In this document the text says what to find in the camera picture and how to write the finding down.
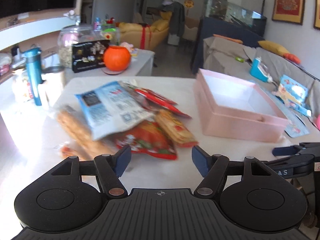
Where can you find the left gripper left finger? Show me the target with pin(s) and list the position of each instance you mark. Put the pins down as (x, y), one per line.
(110, 168)

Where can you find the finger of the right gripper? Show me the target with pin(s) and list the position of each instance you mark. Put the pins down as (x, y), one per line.
(302, 148)

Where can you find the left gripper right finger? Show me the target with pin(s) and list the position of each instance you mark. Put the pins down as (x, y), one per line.
(213, 169)

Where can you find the red chip bag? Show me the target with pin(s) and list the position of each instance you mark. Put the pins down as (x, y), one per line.
(147, 138)

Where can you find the blue seaweed snack bag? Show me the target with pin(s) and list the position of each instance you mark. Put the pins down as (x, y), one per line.
(110, 109)

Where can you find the yellow rice cracker pack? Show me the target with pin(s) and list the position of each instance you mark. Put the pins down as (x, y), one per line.
(175, 130)

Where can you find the long biscuit pack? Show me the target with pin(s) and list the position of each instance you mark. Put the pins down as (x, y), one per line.
(87, 148)

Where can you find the light blue cartoon card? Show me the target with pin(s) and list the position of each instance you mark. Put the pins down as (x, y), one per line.
(292, 94)

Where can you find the pink rectangular box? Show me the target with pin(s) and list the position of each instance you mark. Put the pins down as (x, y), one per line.
(230, 107)

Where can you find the red spicy snack packet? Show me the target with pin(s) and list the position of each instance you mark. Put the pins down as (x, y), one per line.
(143, 95)

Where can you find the white table cloth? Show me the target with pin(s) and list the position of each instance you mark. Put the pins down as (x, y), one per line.
(86, 200)

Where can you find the teal toy device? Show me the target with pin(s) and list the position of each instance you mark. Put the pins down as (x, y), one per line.
(260, 71)

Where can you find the yellow cushion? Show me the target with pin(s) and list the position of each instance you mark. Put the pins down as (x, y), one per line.
(273, 47)

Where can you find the metal cup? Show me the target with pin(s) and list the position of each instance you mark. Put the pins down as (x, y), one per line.
(54, 82)

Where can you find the orange pumpkin bucket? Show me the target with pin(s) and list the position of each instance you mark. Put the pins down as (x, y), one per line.
(117, 58)

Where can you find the grey covered sofa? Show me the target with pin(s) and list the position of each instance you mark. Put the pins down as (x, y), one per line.
(231, 58)

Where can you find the black plum gift box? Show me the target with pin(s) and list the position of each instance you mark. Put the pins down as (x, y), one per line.
(88, 55)

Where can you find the yellow sofa chair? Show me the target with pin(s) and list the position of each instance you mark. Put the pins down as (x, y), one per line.
(146, 37)

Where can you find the teal thermos bottle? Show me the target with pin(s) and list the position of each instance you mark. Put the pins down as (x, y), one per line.
(34, 70)

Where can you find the large glass jar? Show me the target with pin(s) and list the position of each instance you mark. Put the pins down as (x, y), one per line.
(72, 35)

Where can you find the coat rack with clothes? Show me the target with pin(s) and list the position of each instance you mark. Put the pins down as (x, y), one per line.
(177, 20)

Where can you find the fish tank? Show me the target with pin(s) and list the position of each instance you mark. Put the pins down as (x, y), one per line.
(236, 15)

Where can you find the framed red picture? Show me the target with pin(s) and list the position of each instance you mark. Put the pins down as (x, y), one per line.
(289, 11)

